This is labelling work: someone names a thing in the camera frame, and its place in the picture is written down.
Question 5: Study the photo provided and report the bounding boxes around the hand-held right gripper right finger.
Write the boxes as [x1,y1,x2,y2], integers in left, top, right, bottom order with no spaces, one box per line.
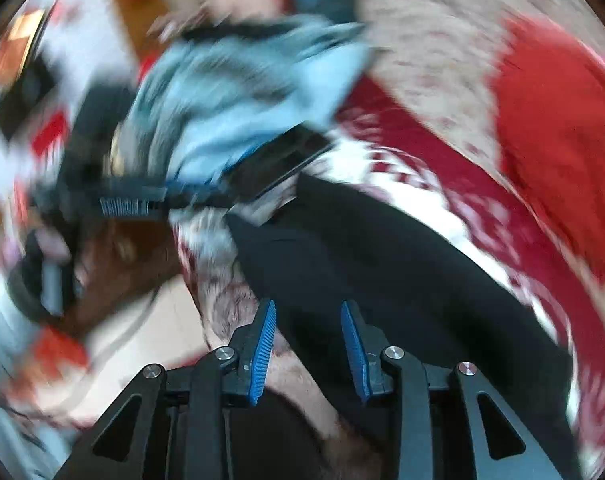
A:
[339,301,554,480]

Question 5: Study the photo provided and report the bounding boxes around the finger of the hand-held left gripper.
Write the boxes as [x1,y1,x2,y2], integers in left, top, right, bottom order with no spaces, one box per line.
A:
[97,185,223,221]
[221,126,334,207]

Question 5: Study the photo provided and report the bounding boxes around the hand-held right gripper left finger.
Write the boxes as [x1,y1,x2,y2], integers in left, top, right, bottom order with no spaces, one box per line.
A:
[55,299,278,480]

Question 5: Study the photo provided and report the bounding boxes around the light blue pants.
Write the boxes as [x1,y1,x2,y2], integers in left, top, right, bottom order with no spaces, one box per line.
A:
[113,12,373,211]

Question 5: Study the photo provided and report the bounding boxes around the black pants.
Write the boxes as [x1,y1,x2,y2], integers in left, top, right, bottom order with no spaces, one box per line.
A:
[226,174,585,480]

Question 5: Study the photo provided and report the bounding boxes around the person's left hand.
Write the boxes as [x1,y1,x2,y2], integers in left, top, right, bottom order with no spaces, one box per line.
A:
[32,227,86,301]

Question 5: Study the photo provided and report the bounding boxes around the beige speckled cloth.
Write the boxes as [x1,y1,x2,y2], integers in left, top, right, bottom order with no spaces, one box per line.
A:
[355,0,538,166]

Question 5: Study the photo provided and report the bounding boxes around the red cloth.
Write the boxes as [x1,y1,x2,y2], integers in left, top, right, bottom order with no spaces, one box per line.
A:
[487,14,605,283]

